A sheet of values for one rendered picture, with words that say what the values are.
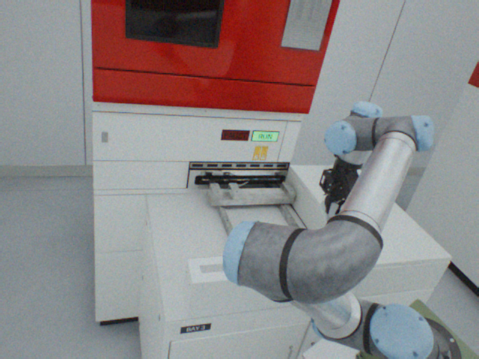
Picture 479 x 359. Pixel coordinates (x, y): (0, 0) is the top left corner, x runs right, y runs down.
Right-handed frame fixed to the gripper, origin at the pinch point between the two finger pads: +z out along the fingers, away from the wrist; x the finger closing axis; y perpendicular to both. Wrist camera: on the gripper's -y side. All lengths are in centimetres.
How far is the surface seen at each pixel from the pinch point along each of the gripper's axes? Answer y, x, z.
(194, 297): -4.0, 38.8, 20.1
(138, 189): 59, 49, 26
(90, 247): 121, 70, 111
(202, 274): -1.4, 36.8, 14.6
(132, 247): 59, 50, 57
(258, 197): 46, 2, 23
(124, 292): 59, 53, 84
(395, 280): -3.9, -29.6, 22.7
